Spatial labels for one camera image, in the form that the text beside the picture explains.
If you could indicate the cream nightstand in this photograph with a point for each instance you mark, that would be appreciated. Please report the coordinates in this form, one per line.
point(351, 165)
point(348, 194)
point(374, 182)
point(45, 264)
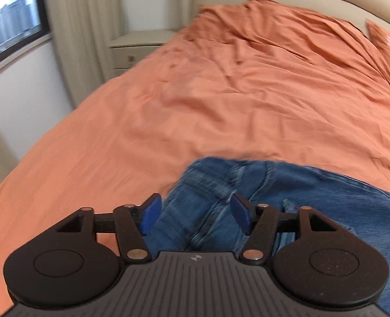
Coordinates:
point(133, 49)

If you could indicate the blue denim pants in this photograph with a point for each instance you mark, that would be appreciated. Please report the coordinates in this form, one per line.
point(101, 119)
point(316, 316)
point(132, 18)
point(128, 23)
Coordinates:
point(320, 204)

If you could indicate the orange bed cover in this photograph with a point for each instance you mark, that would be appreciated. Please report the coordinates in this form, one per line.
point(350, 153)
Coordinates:
point(214, 105)

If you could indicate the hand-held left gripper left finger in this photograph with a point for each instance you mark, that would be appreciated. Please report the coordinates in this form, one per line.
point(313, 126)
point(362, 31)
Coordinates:
point(150, 213)

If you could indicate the dark framed window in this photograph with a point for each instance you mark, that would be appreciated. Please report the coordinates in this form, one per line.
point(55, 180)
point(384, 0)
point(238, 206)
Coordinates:
point(10, 16)

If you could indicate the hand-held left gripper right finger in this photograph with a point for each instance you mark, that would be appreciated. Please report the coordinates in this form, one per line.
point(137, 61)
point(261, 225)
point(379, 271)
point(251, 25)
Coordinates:
point(241, 213)

